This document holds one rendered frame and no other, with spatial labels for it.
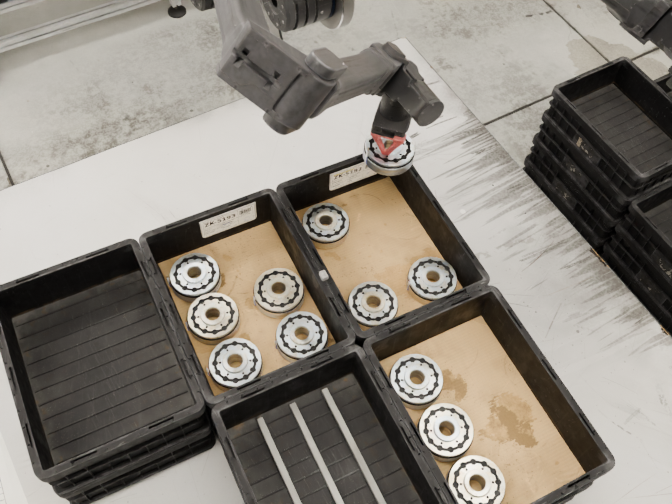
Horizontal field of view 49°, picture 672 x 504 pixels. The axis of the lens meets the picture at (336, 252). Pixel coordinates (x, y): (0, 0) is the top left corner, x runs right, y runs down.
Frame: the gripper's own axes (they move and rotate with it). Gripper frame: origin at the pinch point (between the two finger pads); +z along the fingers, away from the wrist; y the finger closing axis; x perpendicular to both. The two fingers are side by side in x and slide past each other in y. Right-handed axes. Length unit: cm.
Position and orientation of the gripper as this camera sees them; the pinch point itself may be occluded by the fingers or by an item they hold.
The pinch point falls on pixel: (388, 142)
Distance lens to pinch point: 148.7
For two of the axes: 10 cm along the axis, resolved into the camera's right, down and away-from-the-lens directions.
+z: -0.7, 5.5, 8.3
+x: -9.6, -2.7, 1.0
